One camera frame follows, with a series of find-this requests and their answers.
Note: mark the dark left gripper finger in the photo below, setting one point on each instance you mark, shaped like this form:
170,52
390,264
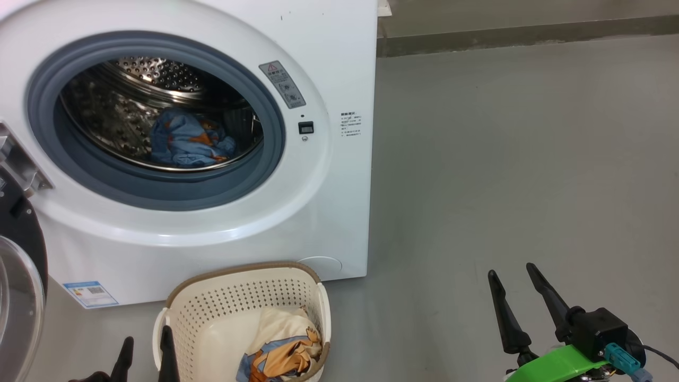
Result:
124,361
168,361

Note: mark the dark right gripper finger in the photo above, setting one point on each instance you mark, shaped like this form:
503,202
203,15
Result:
549,297
509,323

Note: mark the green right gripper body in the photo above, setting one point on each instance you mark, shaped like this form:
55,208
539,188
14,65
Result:
557,366

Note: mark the cream and orange garment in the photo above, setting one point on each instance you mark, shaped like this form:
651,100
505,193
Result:
281,329

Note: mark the black glass washing machine door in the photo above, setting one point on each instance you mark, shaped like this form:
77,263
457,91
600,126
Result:
29,233

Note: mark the blue patterned garment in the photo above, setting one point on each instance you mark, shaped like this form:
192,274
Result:
185,140

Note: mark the cream perforated laundry basket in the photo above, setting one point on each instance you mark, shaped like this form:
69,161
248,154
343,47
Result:
238,302

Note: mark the grey rubber door gasket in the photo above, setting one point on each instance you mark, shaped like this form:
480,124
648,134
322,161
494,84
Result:
159,193

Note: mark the white front-load washing machine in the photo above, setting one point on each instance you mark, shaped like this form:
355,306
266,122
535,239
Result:
318,212

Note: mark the metal door hinge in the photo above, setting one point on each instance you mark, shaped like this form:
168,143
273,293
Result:
21,164

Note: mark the black door lock slot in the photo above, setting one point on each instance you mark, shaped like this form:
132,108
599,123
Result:
306,128

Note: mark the blue energy label sticker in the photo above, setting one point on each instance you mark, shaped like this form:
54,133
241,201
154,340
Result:
90,294

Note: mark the round white filter cover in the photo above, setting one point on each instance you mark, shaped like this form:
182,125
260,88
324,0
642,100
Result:
326,267

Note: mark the perforated steel drum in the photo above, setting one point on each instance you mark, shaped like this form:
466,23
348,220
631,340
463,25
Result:
106,116

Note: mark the small printed text label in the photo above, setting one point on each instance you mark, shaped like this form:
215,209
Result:
351,124

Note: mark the grey warning sticker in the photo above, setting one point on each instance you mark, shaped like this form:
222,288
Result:
282,85

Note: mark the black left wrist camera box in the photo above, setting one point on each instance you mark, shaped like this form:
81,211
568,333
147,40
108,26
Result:
93,378

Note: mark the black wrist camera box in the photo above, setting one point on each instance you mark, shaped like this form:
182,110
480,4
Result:
93,378
599,329

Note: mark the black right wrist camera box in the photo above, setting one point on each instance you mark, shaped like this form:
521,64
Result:
599,329

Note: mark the teal right camera connector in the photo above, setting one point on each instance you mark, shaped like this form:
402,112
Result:
621,357

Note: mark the white wall fitting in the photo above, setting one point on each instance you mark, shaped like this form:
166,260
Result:
384,7

